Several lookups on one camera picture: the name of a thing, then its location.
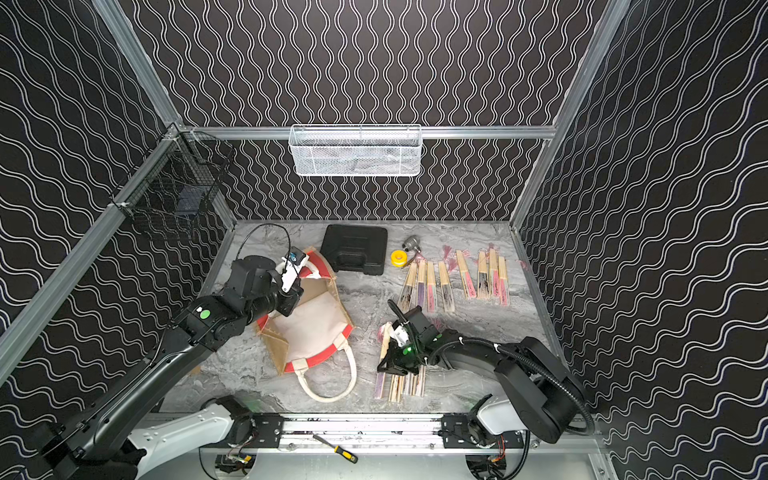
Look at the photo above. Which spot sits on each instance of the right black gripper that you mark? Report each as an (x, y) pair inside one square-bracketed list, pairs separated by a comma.
[(405, 346)]

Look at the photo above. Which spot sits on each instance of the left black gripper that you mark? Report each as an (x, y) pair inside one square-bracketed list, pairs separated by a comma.
[(288, 301)]

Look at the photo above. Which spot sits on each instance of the bamboo fan grey floral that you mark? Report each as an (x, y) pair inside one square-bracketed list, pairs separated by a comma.
[(446, 289)]

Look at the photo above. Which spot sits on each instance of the bamboo fan white red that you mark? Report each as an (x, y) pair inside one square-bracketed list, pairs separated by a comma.
[(408, 384)]

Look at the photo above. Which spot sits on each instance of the red jute tote bag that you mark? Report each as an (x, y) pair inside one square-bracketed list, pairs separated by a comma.
[(319, 327)]

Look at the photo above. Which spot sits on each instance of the bamboo fan plain edge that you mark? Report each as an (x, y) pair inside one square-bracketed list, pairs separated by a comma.
[(420, 381)]

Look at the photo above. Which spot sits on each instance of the bamboo fan pink green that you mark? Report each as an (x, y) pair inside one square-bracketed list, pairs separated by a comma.
[(467, 283)]

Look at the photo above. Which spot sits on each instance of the bamboo fan purple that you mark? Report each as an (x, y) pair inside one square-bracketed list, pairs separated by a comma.
[(385, 333), (422, 284)]

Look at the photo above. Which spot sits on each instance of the bamboo fan dark floral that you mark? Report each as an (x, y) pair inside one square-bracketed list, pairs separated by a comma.
[(483, 286)]

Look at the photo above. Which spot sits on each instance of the bamboo fan pink white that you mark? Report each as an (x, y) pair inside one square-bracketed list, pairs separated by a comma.
[(493, 275)]

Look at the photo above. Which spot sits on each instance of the bamboo fan pink stripe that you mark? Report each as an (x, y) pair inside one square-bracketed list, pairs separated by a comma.
[(502, 283)]

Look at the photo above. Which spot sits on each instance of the bamboo fan floral white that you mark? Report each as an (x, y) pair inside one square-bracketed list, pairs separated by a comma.
[(406, 297)]

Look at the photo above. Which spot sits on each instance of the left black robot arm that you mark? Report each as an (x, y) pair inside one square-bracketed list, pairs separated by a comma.
[(105, 442)]

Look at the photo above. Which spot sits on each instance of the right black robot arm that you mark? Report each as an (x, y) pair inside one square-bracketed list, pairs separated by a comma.
[(544, 395)]

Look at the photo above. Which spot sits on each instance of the bamboo fan purple in bag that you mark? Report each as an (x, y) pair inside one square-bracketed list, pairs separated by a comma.
[(385, 333)]

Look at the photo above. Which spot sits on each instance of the yellow thread seal tape spool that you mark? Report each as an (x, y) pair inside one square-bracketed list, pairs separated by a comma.
[(399, 258)]

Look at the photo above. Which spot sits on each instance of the black plastic tool case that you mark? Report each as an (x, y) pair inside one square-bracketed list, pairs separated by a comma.
[(355, 248)]

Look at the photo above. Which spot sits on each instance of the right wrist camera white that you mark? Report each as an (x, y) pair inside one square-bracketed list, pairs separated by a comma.
[(400, 335)]

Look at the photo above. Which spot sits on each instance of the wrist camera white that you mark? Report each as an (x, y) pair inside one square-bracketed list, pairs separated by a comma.
[(400, 335), (290, 267)]

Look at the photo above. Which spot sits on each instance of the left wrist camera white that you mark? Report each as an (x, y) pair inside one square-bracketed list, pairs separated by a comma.
[(290, 267)]

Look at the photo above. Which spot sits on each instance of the steel ball valve brown handle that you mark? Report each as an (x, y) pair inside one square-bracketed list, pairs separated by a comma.
[(412, 247)]

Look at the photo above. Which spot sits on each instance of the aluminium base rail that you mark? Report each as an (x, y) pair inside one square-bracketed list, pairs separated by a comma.
[(372, 432)]

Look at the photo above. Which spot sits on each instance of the yellow black handled screwdriver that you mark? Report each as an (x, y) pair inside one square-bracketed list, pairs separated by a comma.
[(337, 449)]

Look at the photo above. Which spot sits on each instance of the white wire mesh basket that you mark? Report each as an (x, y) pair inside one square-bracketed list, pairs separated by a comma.
[(356, 150)]

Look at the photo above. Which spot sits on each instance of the black wire mesh basket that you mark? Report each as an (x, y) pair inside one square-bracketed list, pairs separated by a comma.
[(175, 202)]

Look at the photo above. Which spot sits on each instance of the aluminium frame corner post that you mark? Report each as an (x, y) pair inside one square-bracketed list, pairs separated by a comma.
[(611, 19)]

